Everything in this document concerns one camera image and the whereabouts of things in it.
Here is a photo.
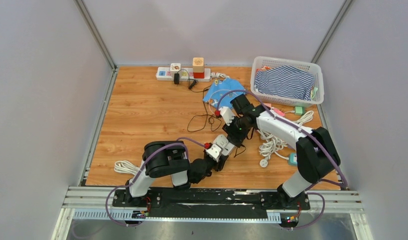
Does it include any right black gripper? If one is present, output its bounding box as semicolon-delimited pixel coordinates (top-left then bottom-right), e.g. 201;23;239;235
223;115;252;144

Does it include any white power strip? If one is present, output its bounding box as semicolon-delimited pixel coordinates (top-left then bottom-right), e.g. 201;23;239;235
212;134;236;161
155;66;211;82

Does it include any white square plug adapter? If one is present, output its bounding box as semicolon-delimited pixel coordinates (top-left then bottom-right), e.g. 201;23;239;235
213;134;229;149

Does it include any black power adapter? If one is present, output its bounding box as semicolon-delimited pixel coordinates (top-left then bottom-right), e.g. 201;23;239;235
230;138;243;148

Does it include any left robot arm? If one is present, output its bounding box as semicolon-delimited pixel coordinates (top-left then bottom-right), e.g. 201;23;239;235
125;140;234;207

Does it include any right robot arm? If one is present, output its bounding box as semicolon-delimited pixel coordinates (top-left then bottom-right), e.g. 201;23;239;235
215;94;341;209

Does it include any pink small charger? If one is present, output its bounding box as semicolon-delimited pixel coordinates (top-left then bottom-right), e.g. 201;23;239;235
263;102;285;117

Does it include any teal power strip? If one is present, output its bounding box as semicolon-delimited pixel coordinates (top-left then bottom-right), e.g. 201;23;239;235
287;153;297;167

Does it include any green small charger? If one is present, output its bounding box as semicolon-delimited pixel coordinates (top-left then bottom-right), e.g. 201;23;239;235
293;106;306;116

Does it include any blue striped cloth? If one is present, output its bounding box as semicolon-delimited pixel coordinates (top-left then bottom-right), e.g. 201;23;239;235
254;65;315;101

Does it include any white plastic basket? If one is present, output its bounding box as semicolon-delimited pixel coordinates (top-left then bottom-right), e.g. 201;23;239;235
250;56;324;108

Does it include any small black charger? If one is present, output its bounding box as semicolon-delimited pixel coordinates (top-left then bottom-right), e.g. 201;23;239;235
173;73;180;85

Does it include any wooden block on red block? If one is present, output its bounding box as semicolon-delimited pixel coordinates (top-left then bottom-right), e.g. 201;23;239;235
192;57;205;79

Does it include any white back power strip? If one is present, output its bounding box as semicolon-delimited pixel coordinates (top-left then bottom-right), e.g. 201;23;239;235
155;66;211;82

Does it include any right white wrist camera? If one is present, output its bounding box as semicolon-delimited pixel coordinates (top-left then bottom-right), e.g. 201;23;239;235
219;106;235;126

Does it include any white coiled cable bundle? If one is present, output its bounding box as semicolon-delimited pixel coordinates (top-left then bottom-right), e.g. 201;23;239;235
255;110;314;169

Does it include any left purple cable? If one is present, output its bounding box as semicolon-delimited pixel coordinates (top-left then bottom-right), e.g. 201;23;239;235
105;136;213;228

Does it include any purple cable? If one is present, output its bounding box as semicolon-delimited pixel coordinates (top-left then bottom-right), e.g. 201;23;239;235
214;89;348;231
105;136;213;228

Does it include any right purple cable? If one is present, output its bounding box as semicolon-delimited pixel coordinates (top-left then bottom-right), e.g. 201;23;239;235
214;89;348;231

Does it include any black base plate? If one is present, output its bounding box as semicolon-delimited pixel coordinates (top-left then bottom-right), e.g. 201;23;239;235
111;187;310;227

